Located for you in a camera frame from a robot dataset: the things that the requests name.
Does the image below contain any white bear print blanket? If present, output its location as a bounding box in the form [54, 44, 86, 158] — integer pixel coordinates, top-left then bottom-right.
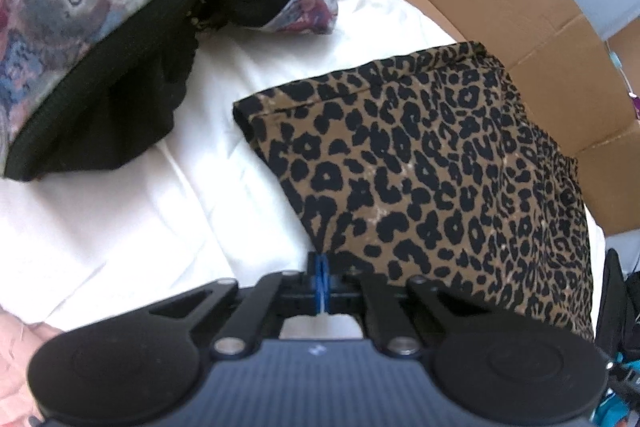
[0, 0, 453, 348]

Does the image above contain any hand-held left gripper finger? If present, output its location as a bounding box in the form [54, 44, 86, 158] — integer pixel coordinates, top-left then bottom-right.
[321, 253, 496, 356]
[150, 253, 322, 356]

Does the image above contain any brown cardboard sheet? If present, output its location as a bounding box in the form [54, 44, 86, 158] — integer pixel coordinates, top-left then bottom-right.
[370, 0, 640, 235]

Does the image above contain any teal jersey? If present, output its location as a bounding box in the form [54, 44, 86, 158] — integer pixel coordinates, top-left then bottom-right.
[592, 352, 640, 427]

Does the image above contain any black folded garment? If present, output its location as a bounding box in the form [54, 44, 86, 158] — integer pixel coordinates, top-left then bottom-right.
[595, 249, 640, 358]

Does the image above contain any leopard print garment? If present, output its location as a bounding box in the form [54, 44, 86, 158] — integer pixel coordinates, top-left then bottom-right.
[232, 41, 596, 340]

